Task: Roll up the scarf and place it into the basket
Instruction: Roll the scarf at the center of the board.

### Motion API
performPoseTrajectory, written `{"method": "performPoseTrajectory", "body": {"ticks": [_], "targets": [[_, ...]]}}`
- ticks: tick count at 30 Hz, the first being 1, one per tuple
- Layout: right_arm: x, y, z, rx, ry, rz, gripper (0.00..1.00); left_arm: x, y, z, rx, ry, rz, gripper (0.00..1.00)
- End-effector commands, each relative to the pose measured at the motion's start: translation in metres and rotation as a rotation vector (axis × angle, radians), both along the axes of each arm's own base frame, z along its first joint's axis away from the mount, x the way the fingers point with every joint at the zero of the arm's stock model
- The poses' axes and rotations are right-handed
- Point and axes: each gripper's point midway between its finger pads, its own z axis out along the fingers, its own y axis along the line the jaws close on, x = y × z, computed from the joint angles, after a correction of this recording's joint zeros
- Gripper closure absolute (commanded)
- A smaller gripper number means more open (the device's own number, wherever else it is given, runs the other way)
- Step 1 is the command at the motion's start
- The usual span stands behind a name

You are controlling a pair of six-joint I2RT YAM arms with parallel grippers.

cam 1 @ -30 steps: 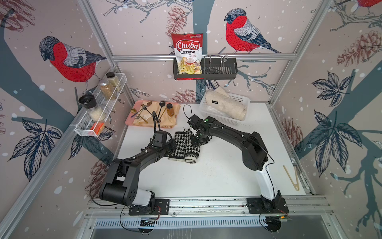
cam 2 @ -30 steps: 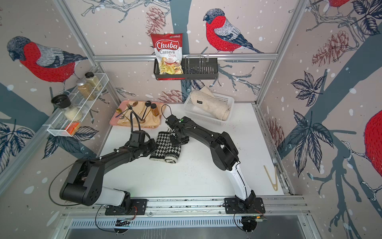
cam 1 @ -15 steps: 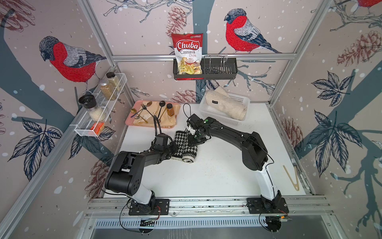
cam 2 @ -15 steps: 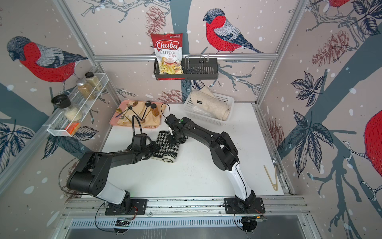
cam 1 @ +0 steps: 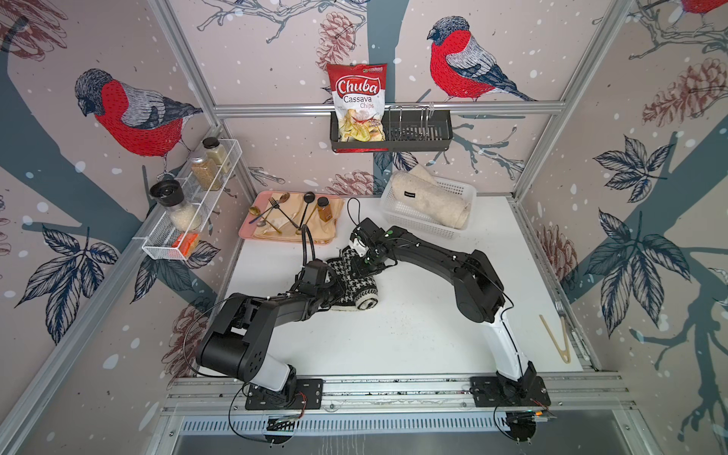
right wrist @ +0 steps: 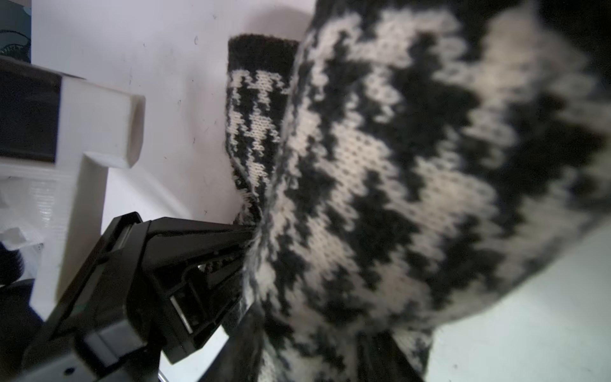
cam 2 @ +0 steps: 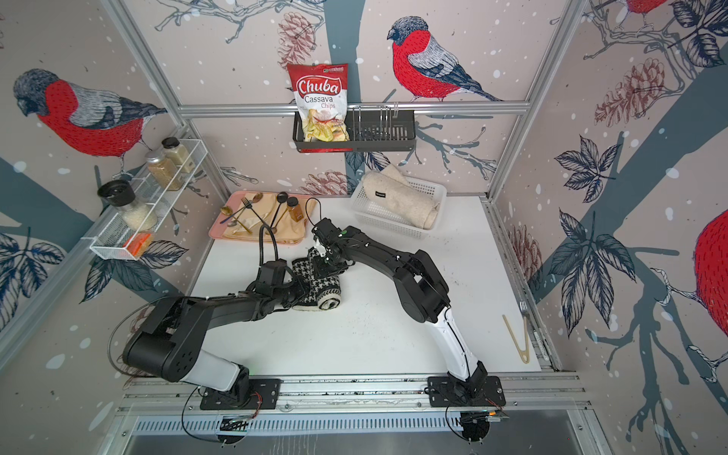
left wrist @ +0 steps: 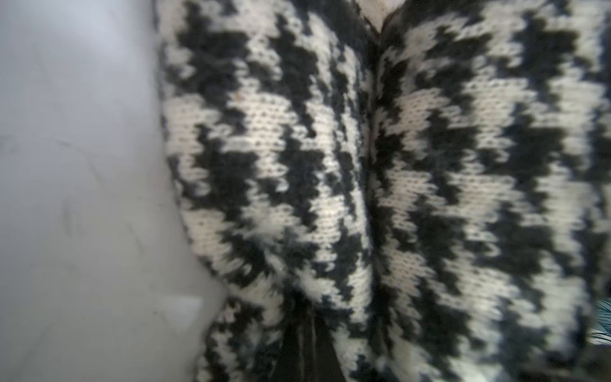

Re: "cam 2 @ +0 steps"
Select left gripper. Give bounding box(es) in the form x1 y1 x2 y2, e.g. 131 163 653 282
273 275 315 308

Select black white patterned scarf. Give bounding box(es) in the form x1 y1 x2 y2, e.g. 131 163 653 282
292 248 341 312

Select white plastic basket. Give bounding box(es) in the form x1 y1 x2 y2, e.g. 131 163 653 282
350 176 447 239

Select beige knitted scarf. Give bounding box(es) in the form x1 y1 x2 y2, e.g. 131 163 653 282
361 164 439 229

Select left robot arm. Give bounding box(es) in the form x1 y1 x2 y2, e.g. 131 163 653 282
122 260 311 392

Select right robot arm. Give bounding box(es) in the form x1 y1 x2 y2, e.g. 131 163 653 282
312 218 488 400

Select small amber spice bottle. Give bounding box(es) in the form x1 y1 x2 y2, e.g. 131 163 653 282
286 196 304 223

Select beige cloth on tray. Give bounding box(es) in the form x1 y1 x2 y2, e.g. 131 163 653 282
226 192 317 244

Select black ladle spoon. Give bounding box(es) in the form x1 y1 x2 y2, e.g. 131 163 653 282
267 191 288 234

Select pink tray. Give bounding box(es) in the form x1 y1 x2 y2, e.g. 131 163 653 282
207 190 318 246

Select black gold fork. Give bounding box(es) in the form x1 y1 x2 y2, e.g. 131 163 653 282
242 197 268 227

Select gold spoon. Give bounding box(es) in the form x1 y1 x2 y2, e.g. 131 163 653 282
220 206 252 234

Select small orange box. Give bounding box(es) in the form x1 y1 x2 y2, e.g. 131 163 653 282
124 232 154 260

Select spice jar silver lid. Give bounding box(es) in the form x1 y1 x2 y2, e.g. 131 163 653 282
145 151 183 191

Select red cassava chips bag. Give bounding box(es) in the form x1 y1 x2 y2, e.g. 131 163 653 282
287 64 350 142

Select spice jar black lid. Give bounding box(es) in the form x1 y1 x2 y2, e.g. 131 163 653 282
162 136 196 174

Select large jar black lid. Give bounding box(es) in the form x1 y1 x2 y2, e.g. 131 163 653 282
97 179 158 232

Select beige plastic tongs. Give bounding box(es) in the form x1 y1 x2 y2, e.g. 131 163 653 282
502 315 531 364

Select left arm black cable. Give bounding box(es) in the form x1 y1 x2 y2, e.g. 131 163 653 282
258 223 280 263

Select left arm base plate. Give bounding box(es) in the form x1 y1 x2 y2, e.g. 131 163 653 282
200 377 282 411

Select black wire wall basket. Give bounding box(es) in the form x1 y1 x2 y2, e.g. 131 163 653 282
292 107 416 153

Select white wire wall shelf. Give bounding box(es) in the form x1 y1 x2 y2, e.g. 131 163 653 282
90 138 210 261

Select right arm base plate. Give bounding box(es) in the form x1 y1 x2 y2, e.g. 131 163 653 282
426 377 506 409

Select aluminium front rail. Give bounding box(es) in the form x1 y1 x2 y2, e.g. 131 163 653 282
115 371 593 415

